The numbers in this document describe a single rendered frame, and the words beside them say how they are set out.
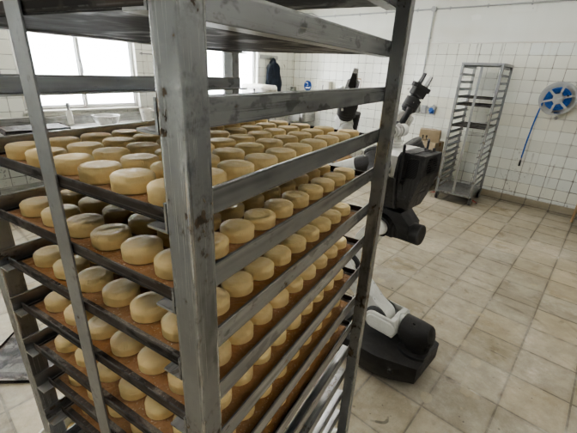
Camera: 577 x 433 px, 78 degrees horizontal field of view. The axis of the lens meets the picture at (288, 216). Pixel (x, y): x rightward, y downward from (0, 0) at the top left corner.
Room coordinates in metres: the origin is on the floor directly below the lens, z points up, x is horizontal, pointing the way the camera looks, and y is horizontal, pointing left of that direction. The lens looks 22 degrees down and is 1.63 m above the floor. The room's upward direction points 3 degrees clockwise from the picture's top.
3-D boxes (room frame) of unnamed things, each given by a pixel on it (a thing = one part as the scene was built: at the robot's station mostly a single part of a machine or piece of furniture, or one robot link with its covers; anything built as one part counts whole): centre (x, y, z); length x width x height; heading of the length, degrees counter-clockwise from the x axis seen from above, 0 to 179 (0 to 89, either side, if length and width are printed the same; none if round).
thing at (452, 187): (5.01, -2.48, 0.93); 0.64 x 0.51 x 1.78; 142
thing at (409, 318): (1.79, -0.60, 0.19); 0.64 x 0.52 x 0.33; 47
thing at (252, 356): (0.58, -0.04, 1.23); 0.64 x 0.03 x 0.03; 150
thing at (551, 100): (4.75, -3.31, 1.10); 0.41 x 0.17 x 1.10; 49
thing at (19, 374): (1.61, 1.38, 0.01); 0.60 x 0.40 x 0.03; 95
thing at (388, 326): (1.76, -0.63, 0.28); 0.21 x 0.20 x 0.13; 47
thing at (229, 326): (0.58, -0.04, 1.32); 0.64 x 0.03 x 0.03; 150
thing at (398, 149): (1.81, -0.58, 1.16); 0.34 x 0.30 x 0.36; 137
